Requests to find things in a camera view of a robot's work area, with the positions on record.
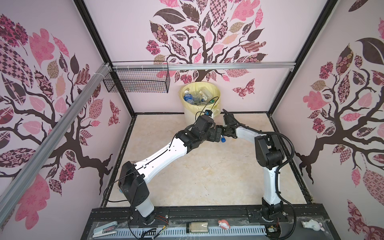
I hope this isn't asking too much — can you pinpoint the small clear green label bottle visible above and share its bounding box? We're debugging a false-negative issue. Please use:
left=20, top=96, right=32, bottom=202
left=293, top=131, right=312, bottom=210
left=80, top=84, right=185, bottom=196
left=199, top=87, right=214, bottom=103

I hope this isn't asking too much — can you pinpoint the blue label bottle white cap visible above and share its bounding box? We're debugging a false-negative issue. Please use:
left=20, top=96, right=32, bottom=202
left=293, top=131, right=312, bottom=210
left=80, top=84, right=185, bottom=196
left=192, top=92, right=204, bottom=106

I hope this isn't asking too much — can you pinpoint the white plush toy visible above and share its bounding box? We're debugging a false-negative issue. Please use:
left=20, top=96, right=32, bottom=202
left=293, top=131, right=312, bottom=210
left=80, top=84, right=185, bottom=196
left=302, top=220, right=325, bottom=232

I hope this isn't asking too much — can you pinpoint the black wire basket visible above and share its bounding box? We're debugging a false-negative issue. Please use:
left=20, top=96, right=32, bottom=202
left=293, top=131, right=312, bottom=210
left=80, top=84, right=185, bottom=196
left=103, top=60, right=171, bottom=94

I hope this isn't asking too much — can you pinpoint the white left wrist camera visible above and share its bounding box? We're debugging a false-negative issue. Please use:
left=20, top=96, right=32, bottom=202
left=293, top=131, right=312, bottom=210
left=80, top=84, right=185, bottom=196
left=204, top=110, right=214, bottom=119

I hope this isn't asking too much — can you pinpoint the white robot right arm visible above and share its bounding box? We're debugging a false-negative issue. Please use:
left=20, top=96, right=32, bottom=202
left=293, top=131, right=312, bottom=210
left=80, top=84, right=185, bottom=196
left=224, top=111, right=286, bottom=222

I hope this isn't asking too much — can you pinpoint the beige rectangular box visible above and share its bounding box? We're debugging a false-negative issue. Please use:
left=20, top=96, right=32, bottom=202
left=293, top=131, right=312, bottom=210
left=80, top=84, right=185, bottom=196
left=186, top=222, right=209, bottom=234

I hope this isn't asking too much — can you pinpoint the pink white small toy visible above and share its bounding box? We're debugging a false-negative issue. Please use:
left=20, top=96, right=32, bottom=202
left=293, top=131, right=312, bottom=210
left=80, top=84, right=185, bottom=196
left=218, top=220, right=231, bottom=230

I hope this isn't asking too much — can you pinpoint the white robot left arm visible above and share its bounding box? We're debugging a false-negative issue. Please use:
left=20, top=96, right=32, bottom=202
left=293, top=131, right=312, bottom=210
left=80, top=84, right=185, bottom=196
left=118, top=115, right=223, bottom=219

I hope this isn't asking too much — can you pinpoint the white bin with yellow bag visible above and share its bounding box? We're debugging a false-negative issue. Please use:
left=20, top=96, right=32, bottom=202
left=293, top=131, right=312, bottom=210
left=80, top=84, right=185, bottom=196
left=179, top=82, right=222, bottom=125

